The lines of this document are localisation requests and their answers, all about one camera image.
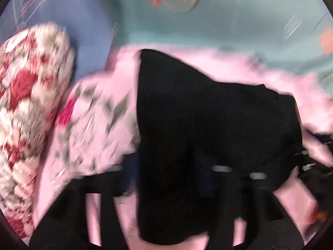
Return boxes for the red floral pillow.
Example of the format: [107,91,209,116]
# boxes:
[1,23,75,239]

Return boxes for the teal heart-print bedsheet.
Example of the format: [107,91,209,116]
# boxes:
[96,0,333,97]

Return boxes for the black pants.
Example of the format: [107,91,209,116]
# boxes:
[137,49,304,249]

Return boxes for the blue plaid pillow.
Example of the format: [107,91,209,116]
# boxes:
[1,0,112,82]

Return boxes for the pink floral blanket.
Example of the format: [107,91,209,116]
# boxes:
[33,46,332,249]

